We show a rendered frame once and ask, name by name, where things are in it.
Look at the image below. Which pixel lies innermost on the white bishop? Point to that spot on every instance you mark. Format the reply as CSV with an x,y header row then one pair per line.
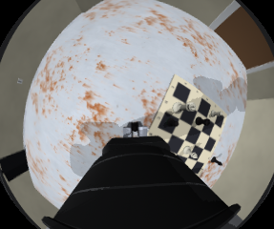
x,y
187,150

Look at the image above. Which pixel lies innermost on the white chess king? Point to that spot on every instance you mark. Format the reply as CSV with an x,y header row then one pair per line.
x,y
178,108

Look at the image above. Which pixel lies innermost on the white pawn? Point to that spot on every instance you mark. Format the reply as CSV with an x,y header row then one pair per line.
x,y
213,113

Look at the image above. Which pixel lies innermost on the chessboard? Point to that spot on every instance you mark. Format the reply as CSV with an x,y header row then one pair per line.
x,y
201,139

